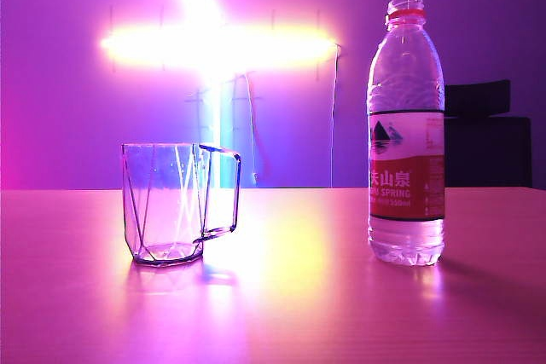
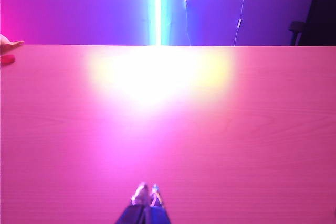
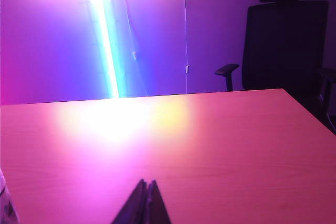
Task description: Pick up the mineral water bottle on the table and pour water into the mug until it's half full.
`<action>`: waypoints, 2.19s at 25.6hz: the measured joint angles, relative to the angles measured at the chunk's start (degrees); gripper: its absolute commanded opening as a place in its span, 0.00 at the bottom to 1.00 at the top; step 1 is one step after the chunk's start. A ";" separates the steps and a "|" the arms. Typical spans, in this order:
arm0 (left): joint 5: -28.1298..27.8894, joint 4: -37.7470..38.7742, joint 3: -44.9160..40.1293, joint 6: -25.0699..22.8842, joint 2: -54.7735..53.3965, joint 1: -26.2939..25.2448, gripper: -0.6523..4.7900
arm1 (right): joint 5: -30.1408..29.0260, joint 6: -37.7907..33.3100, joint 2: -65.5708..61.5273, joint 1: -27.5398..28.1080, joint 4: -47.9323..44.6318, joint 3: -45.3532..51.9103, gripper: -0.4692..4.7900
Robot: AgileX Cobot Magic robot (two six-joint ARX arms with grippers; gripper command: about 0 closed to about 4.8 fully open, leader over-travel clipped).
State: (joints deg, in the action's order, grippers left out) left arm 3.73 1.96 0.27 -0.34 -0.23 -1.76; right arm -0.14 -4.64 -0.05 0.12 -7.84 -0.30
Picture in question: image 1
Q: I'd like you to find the clear plastic mineral water bottle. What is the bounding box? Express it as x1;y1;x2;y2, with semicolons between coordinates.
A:
367;0;447;268

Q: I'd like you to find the clear faceted glass mug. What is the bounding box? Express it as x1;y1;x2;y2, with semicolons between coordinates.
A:
121;142;243;269

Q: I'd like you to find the vertical neon light tube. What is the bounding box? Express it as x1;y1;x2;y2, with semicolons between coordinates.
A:
216;69;235;188

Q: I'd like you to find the horizontal neon light bar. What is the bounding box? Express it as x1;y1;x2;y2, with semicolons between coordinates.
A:
100;22;339;72

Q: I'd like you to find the black office chair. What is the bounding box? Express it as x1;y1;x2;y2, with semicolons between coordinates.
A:
443;79;533;188

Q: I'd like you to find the short white hanging cable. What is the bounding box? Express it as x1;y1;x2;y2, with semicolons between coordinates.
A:
243;72;262;187

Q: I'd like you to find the long thin wall cable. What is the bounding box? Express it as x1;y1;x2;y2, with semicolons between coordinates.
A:
328;43;343;188

